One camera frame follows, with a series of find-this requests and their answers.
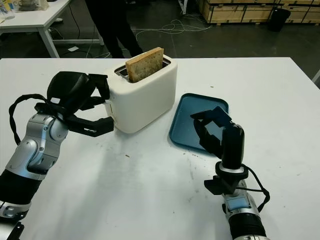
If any white office table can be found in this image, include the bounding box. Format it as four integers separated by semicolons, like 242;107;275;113
0;0;105;59

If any white two-slot toaster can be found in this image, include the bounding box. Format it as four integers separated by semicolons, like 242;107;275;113
102;55;179;135

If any person in dark clothes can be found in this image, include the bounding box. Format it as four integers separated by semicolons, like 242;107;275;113
86;0;145;59

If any wooden shipping crate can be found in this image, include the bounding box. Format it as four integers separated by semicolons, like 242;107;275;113
197;0;276;25
273;0;320;25

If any white metal frame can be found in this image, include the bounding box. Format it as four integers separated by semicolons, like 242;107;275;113
311;69;320;89

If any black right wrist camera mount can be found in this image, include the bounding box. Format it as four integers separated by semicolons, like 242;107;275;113
203;162;250;196

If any white floor cable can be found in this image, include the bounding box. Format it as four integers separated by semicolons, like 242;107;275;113
104;18;212;58

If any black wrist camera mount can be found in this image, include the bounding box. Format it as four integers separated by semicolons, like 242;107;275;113
203;162;250;196
34;102;115;138

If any clear bottle yellow label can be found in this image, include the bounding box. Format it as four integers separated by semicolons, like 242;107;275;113
0;0;16;21

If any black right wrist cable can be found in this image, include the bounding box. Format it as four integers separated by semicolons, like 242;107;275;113
237;163;271;214

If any brown bread slice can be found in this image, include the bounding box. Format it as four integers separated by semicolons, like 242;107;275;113
125;46;165;83

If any dark blue plastic tray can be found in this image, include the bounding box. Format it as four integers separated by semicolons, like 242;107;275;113
168;93;230;157

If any clear plastic bag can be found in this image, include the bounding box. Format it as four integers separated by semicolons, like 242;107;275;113
18;0;48;12

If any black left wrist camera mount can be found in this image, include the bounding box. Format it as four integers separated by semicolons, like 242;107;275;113
34;102;115;138

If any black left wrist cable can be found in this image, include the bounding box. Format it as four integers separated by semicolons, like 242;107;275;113
8;93;55;146

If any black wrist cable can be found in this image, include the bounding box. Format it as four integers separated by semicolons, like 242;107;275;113
8;93;55;146
237;163;271;214

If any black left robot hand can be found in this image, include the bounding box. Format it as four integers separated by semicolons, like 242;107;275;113
46;71;111;118

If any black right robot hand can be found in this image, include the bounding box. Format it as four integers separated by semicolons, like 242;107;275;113
189;105;246;168

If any black waste bin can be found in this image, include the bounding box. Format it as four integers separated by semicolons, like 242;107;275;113
268;8;291;33

